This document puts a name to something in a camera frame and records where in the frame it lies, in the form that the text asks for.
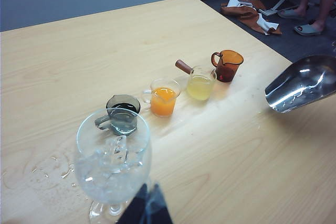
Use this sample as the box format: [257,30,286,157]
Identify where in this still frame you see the clear ice cubes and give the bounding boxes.
[76,134,148,201]

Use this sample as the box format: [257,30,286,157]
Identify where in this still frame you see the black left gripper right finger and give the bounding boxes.
[150,183,174,224]

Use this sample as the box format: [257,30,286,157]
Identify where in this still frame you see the clear wooden-handled cup yellow juice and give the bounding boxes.
[175,59,218,101]

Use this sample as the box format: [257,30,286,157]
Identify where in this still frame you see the stainless steel ice scoop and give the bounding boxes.
[264,55,336,114]

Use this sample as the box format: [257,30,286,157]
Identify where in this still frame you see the clear cup with orange juice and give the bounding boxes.
[141,78,182,119]

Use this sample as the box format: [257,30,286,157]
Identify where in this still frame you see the amber glass measuring cup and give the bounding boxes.
[211,49,245,83]

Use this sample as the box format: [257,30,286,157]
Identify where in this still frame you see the tall clear wine glass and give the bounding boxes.
[73,107,153,224]

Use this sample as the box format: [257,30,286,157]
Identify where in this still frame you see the grey slipper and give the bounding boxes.
[293,24,323,36]
[277,8,307,19]

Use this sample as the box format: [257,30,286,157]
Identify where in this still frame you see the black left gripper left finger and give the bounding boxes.
[117,183,149,224]

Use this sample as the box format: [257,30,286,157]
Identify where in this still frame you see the smoked grey glass measuring cup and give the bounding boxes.
[94,94,142,137]

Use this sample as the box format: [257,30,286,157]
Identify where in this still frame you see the orange and white cloth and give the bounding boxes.
[219,0,283,36]

